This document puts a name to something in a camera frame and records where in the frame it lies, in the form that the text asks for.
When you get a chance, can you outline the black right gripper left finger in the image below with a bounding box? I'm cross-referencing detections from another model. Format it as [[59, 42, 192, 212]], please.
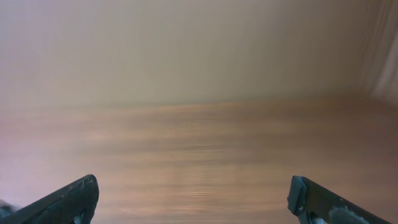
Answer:
[[1, 174, 100, 224]]

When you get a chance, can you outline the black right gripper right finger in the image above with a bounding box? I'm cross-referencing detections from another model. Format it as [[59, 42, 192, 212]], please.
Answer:
[[287, 175, 390, 224]]

